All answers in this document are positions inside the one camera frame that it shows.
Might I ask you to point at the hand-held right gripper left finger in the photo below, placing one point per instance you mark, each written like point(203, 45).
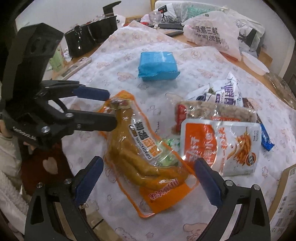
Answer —
point(89, 179)

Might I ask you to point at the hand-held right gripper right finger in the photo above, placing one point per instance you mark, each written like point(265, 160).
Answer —
point(208, 183)

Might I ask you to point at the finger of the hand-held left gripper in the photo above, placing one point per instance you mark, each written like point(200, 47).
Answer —
point(92, 93)
point(97, 121)

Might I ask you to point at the orange chicken feet packet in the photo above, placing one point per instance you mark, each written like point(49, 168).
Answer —
point(134, 157)

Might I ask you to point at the green snack packet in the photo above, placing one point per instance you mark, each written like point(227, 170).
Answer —
point(172, 146)

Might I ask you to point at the cardboard box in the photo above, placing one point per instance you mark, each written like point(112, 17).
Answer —
point(284, 204)

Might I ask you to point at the white blue snack packet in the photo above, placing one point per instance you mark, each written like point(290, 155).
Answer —
point(229, 92)
point(198, 93)

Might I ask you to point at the phone in clear case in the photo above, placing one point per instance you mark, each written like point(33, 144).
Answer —
point(76, 67)

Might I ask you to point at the printed tablecloth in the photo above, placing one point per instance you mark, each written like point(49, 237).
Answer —
point(120, 74)

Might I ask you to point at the white orange snack packet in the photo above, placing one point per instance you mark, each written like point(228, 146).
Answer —
point(219, 146)

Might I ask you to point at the red heart-print clothing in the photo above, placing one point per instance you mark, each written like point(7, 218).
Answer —
point(46, 166)

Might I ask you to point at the black pot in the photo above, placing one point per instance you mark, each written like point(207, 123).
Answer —
point(87, 34)

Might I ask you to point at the blue tissue packet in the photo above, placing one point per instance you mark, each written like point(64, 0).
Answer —
point(157, 66)

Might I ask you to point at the clear brown rice cake packet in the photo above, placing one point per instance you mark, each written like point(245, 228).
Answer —
point(219, 111)

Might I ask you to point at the small blue snack packet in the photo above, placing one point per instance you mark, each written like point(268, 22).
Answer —
point(266, 139)

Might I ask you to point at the clear glass cup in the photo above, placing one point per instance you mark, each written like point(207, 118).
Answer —
point(154, 17)

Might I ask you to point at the black remote control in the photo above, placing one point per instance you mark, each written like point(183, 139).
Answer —
point(171, 26)

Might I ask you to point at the white tree-print pillow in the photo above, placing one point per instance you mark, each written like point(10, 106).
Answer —
point(165, 9)

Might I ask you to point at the glass ashtray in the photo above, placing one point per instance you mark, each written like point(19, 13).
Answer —
point(282, 85)

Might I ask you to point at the white plastic bowl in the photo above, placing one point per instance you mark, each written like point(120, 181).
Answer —
point(254, 62)

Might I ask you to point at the white printed plastic bag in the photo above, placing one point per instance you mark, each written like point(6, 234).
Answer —
point(210, 30)

